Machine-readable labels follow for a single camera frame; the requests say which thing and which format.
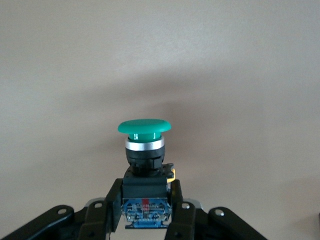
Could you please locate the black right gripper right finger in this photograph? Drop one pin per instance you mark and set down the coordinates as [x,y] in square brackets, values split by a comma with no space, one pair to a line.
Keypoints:
[185,222]

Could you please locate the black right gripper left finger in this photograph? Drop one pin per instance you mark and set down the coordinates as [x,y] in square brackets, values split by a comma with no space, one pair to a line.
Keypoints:
[95,220]

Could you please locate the green mushroom push button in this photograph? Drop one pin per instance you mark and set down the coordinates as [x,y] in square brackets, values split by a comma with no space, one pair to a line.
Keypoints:
[145,160]

